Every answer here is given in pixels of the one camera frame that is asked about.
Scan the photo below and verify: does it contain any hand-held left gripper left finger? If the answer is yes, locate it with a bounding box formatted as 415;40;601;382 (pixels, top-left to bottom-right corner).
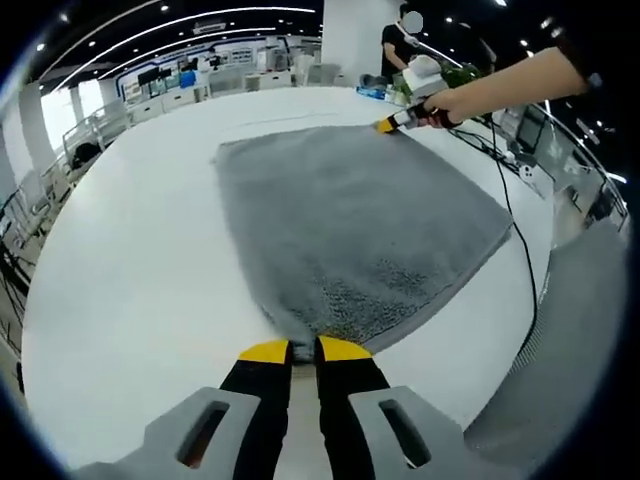
142;338;295;480

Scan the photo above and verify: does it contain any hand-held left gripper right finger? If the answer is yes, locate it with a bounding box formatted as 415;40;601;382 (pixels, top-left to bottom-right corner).
313;334;472;480

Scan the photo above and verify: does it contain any grey towel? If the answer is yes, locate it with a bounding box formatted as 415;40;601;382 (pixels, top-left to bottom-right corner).
209;123;515;359

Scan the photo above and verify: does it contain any person's right hand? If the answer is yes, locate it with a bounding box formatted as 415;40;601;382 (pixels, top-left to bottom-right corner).
417;85;484;130

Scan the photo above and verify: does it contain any potted green plant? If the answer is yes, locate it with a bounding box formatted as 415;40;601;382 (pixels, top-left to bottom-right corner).
389;62;484;101

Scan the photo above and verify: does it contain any person's black sleeve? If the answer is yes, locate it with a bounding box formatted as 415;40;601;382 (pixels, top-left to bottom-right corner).
537;17;606;96

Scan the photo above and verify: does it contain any grey mesh chair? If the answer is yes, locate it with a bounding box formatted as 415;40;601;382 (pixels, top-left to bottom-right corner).
464;217;632;480

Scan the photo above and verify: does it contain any white office chair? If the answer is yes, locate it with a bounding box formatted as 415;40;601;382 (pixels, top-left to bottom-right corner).
62;104;134;166

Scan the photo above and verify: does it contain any black cable bundle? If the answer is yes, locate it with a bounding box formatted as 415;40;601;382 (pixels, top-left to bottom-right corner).
449;112;521;164

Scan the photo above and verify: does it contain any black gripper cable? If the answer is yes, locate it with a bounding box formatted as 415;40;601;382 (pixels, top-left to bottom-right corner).
487;117;540;354

